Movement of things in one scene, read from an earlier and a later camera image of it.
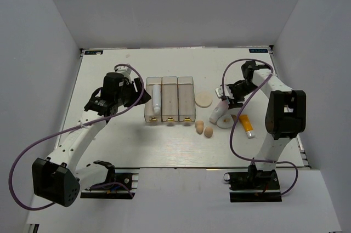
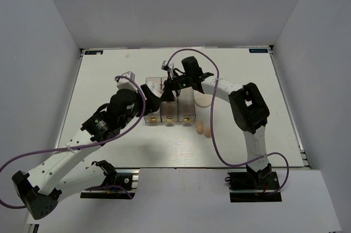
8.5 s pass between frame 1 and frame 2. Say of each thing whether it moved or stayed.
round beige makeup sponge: stayed
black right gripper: moved
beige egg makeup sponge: stayed
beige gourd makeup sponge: stayed
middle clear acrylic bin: stayed
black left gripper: moved
